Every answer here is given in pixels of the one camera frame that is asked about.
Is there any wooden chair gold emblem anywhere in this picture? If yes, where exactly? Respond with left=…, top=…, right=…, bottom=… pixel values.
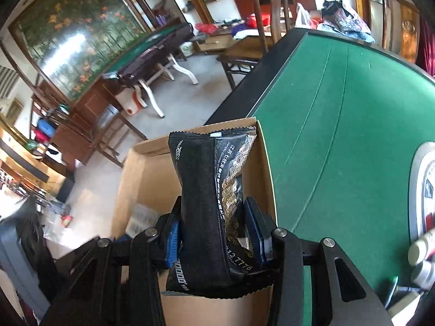
left=374, top=0, right=422, bottom=65

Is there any dark mahjong table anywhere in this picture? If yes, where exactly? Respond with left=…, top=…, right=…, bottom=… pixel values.
left=100, top=23, right=199, bottom=119

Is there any dark wooden chair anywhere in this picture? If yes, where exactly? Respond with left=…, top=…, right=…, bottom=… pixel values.
left=86, top=104, right=150, bottom=168

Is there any cardboard box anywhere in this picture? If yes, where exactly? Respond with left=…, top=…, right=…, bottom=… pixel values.
left=110, top=117, right=279, bottom=326

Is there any low wooden cabinet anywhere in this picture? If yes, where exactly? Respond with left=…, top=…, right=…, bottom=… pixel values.
left=195, top=27, right=269, bottom=55

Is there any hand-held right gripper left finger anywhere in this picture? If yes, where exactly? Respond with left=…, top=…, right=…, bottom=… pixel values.
left=41, top=195, right=184, bottom=326

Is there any white pill bottle red label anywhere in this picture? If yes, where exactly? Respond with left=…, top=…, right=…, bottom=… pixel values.
left=407, top=227, right=435, bottom=265

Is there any white orange plastic container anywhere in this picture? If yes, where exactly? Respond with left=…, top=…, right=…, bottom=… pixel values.
left=116, top=86, right=148, bottom=115

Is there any round table control panel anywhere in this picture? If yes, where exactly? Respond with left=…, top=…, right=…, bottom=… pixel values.
left=408, top=141, right=435, bottom=245

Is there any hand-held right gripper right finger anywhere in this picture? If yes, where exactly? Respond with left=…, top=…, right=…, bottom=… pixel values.
left=243, top=196, right=395, bottom=326

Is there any white green tube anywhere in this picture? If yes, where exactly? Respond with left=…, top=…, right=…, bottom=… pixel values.
left=384, top=275, right=402, bottom=308

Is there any black packet gold pattern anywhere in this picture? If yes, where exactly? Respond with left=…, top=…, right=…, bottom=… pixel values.
left=166, top=126, right=276, bottom=296

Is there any small red plastic bag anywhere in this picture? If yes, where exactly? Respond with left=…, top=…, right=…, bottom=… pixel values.
left=194, top=22, right=218, bottom=36

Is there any maroon cloth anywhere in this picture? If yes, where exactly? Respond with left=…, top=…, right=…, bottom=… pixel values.
left=415, top=15, right=435, bottom=77

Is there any white plastic bag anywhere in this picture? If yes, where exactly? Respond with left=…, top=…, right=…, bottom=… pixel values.
left=294, top=3, right=318, bottom=29

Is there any pile of clothes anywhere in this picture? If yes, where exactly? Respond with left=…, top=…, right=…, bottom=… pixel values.
left=314, top=0, right=376, bottom=45

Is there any large red bag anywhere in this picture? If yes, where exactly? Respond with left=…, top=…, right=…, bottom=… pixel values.
left=246, top=13, right=272, bottom=29

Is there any flower wall painting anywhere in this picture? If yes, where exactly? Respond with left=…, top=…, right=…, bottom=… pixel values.
left=8, top=0, right=153, bottom=104

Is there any tall white bottle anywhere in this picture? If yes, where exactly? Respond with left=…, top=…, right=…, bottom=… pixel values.
left=411, top=260, right=435, bottom=289

